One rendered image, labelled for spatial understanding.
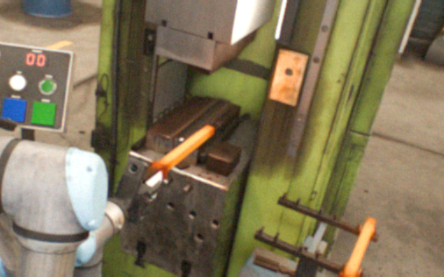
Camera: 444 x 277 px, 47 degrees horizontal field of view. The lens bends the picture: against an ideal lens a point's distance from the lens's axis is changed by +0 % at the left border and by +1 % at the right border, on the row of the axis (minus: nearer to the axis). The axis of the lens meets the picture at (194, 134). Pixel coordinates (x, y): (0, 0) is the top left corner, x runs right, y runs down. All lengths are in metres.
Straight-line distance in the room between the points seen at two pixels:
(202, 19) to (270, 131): 0.46
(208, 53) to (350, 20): 0.43
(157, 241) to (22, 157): 1.21
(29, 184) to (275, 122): 1.12
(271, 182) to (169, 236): 0.42
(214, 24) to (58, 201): 0.94
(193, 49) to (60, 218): 0.96
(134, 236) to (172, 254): 0.16
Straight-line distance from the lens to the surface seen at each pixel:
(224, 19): 1.55
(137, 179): 1.17
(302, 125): 1.73
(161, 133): 1.78
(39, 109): 1.82
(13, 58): 1.87
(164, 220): 1.87
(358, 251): 1.53
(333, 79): 1.66
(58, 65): 1.84
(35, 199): 0.77
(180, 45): 1.63
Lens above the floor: 1.83
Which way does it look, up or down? 28 degrees down
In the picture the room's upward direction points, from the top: 9 degrees clockwise
